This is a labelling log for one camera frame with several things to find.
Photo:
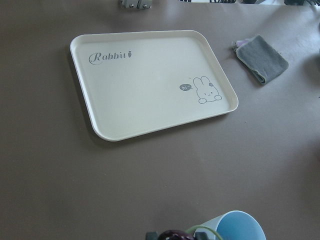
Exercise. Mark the grey folded cloth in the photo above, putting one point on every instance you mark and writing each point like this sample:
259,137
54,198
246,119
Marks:
264,62

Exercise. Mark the light blue cup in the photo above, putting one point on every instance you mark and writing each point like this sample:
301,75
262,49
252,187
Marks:
233,225

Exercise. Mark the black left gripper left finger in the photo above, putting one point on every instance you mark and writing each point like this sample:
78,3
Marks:
152,235

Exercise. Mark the cream rabbit tray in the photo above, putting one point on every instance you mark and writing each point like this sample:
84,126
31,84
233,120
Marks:
135,83

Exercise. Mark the dark cherries pair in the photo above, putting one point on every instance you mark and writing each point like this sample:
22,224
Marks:
189,234

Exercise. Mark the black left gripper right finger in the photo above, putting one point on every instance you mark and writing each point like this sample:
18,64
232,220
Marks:
200,236

